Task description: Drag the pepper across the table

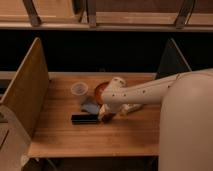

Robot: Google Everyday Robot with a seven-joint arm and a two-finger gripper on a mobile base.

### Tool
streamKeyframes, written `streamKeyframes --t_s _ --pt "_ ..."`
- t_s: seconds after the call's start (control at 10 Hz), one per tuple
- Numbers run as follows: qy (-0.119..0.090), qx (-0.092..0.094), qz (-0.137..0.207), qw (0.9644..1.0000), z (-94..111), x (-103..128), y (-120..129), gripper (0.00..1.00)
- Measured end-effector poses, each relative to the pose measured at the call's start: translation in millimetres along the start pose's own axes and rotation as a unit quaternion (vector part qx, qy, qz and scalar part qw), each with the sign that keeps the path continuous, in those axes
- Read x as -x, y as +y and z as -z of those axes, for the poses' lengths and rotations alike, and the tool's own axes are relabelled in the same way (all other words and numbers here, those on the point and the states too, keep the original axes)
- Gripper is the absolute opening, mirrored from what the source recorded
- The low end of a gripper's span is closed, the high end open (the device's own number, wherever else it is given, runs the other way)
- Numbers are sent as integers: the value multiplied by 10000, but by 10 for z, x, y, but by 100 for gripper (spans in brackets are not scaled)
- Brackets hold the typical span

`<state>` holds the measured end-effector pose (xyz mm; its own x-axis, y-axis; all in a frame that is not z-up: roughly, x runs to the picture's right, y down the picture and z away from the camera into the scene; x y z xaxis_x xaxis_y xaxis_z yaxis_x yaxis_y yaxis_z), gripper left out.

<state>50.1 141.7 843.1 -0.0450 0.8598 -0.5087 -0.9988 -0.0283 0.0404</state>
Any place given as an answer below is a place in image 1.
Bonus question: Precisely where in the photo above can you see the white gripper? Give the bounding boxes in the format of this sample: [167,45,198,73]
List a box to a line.
[99,104,142,118]

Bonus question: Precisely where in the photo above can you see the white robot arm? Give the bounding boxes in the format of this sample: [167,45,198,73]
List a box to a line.
[99,68,213,171]

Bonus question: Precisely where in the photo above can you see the blue cloth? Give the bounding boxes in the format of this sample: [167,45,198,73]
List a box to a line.
[81,98,100,114]

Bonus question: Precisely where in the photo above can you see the orange bowl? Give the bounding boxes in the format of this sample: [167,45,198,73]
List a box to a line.
[94,82,108,105]

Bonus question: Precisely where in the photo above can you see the black rectangular box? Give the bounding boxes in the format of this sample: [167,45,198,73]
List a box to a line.
[71,115,98,124]

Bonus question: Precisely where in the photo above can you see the clear plastic cup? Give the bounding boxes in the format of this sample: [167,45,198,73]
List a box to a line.
[71,82,89,104]

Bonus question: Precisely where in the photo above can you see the left wooden side panel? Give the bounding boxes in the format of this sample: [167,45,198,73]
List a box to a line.
[0,38,49,144]

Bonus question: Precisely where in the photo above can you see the wooden shelf frame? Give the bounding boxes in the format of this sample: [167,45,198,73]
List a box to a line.
[0,0,213,32]

